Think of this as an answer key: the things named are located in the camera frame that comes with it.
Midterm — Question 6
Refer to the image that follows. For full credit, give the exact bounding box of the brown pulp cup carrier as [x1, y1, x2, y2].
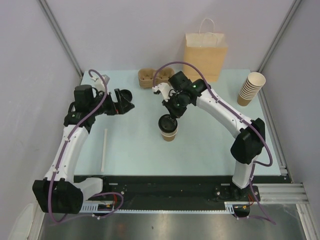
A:
[138, 67, 175, 89]

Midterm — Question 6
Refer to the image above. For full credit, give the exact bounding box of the white wrapped straw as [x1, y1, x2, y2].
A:
[100, 128, 108, 173]

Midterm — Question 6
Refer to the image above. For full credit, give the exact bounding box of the brown paper bag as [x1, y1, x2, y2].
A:
[183, 18, 228, 82]

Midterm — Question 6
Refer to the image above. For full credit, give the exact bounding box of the brown paper coffee cup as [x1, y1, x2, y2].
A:
[160, 128, 178, 142]

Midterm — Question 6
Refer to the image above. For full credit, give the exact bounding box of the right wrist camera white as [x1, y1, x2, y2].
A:
[151, 82, 173, 102]

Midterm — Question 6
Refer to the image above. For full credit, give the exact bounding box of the white cable duct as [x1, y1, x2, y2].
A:
[80, 201, 251, 215]

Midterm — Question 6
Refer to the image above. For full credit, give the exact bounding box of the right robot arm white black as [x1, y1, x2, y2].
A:
[152, 71, 266, 201]

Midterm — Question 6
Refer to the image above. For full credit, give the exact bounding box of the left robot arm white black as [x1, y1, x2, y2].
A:
[32, 84, 135, 214]

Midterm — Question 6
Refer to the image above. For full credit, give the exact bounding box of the stack of paper cups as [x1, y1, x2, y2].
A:
[237, 72, 266, 107]

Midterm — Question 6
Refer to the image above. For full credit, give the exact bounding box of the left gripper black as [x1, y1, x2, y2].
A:
[89, 88, 134, 116]

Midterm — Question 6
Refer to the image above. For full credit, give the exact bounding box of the black coffee cup lid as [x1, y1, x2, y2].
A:
[158, 114, 178, 133]

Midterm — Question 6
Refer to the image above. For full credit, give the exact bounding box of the stack of black lids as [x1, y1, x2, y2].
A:
[120, 89, 133, 102]

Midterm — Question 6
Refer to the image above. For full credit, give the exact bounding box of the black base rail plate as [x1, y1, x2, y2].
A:
[72, 174, 293, 213]

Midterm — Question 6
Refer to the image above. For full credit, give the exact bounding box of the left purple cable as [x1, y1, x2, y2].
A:
[47, 69, 125, 224]

